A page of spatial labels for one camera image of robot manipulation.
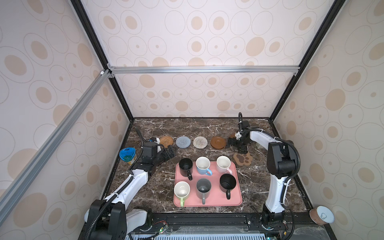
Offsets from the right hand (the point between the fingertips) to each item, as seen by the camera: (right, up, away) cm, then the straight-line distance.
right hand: (232, 148), depth 100 cm
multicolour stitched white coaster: (-21, +4, +6) cm, 22 cm away
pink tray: (-13, -25, -19) cm, 34 cm away
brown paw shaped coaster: (+6, -7, -3) cm, 10 cm away
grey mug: (-20, -20, -17) cm, 33 cm away
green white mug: (-32, -22, -16) cm, 42 cm away
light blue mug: (-20, -8, -11) cm, 25 cm away
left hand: (-36, +2, -16) cm, 39 cm away
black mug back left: (-31, -11, -10) cm, 34 cm away
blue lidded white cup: (-64, -2, -13) cm, 65 cm away
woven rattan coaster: (-46, +4, +6) cm, 46 cm away
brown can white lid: (+36, -29, -28) cm, 54 cm away
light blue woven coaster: (-33, +4, +6) cm, 34 cm away
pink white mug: (-8, -8, -10) cm, 15 cm away
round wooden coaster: (-9, +3, +6) cm, 11 cm away
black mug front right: (-6, -18, -15) cm, 24 cm away
